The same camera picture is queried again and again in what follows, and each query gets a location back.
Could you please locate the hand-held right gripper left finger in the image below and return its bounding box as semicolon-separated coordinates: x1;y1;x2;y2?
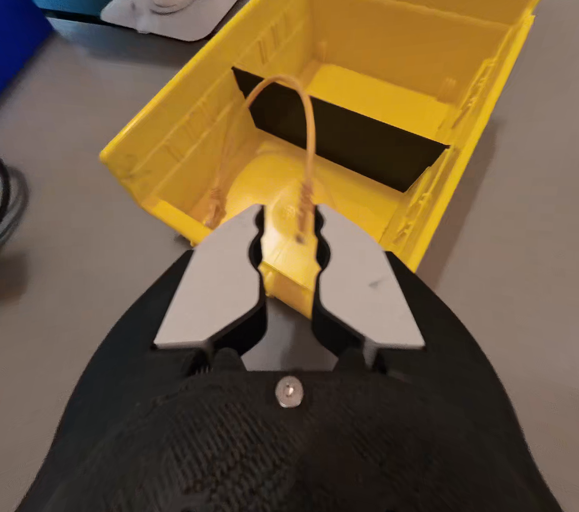
153;203;267;357

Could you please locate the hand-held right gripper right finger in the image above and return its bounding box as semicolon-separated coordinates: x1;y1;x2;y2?
312;203;426;357

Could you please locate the yellow ethernet cable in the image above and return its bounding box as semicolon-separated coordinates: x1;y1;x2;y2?
206;75;317;246

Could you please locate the yellow plastic bin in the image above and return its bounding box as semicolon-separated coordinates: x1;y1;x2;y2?
100;0;549;318

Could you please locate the blue plastic bin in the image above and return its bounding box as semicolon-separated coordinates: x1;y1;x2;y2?
0;0;54;94

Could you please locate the grey desk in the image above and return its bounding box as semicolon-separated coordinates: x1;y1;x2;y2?
0;0;579;512

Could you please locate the black bin divider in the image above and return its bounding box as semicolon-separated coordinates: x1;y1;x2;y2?
232;67;451;192

